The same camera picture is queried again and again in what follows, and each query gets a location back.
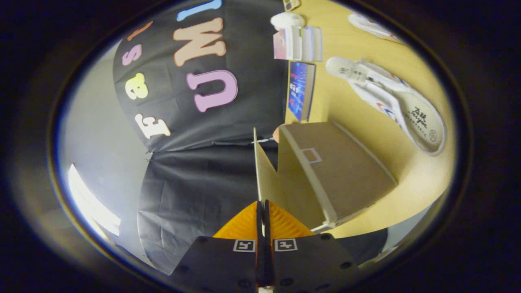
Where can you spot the pale blue cover book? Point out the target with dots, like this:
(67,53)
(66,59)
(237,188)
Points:
(318,44)

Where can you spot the orange sponge ball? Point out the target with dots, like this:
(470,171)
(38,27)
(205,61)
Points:
(276,134)

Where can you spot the brown cardboard storage box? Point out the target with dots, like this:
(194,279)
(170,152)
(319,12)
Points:
(346,171)

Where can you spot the white fluffy ball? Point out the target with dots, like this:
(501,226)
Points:
(287,20)

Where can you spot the dark blue cover book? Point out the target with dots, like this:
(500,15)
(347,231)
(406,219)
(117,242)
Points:
(299,87)

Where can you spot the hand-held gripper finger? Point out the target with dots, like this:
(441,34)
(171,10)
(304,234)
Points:
(259,264)
(269,264)

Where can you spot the divided tray with grains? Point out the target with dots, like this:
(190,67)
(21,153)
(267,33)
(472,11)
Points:
(291,4)

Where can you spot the pink cover book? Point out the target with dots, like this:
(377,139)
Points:
(281,47)

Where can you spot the white cover book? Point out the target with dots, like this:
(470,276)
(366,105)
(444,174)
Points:
(306,42)

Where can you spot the ceiling light panel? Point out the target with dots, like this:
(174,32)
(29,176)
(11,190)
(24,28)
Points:
(91,203)

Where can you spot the white canvas shoe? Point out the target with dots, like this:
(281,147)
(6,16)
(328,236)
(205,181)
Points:
(419,122)
(370,26)

